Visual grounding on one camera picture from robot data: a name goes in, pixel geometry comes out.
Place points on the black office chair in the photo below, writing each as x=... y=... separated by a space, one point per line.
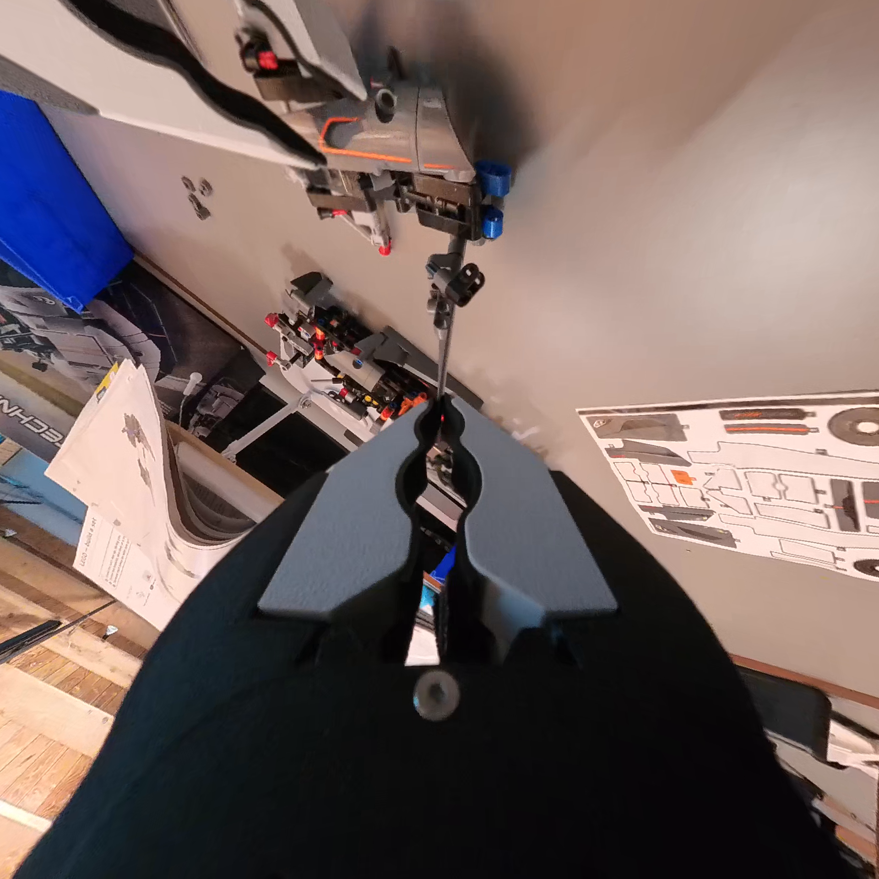
x=790 y=707

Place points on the lego car chassis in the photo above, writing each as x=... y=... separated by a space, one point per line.
x=343 y=343

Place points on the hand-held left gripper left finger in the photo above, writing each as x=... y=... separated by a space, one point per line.
x=336 y=549

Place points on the instruction booklet stack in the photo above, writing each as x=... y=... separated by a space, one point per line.
x=123 y=439

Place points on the blue plastic bin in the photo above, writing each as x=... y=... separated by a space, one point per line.
x=48 y=206

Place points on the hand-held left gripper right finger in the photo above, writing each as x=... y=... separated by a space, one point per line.
x=535 y=549

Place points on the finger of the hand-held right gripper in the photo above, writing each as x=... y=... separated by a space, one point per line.
x=329 y=41
x=137 y=89

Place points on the sticker sheet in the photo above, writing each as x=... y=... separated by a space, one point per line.
x=721 y=481

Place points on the grey lego assembly orange stripe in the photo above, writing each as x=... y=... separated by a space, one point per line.
x=384 y=137

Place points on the white paper leaflet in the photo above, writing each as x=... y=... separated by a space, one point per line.
x=117 y=570

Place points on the dark lego box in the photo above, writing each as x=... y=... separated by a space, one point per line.
x=172 y=323

